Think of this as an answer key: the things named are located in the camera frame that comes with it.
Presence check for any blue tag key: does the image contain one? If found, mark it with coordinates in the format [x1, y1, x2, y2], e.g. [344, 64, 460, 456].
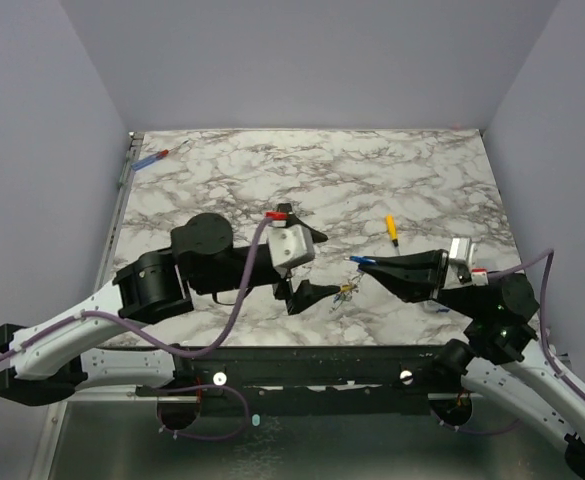
[348, 256, 376, 265]

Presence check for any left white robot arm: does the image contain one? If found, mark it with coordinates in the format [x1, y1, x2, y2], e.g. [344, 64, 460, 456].
[0, 204, 342, 406]

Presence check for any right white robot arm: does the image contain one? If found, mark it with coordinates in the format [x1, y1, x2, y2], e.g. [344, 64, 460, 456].
[352, 238, 585, 479]

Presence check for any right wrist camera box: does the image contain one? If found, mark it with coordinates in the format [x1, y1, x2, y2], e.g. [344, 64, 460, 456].
[443, 237, 489, 290]

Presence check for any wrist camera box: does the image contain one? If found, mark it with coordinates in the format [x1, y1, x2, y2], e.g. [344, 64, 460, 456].
[443, 237, 489, 290]
[265, 211, 316, 271]

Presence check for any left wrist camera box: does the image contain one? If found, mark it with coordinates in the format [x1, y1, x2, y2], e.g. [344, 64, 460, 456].
[265, 211, 316, 271]

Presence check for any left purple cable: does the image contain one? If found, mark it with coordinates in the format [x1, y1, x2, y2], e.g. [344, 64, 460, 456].
[0, 214, 273, 397]

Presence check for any yellow handled screwdriver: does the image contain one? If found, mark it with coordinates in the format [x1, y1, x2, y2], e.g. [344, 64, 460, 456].
[385, 215, 400, 255]

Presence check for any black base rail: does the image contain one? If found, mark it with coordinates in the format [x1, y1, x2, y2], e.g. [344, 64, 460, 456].
[165, 340, 476, 416]

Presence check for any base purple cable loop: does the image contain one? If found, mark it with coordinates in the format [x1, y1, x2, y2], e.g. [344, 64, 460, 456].
[156, 377, 253, 442]

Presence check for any blue handled screwdriver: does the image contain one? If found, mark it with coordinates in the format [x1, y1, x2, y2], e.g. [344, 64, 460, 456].
[131, 140, 189, 172]

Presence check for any left aluminium side rail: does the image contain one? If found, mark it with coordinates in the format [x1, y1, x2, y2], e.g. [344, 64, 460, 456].
[87, 131, 145, 300]

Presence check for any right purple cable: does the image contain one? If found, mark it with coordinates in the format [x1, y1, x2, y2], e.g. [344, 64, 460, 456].
[486, 248, 585, 424]

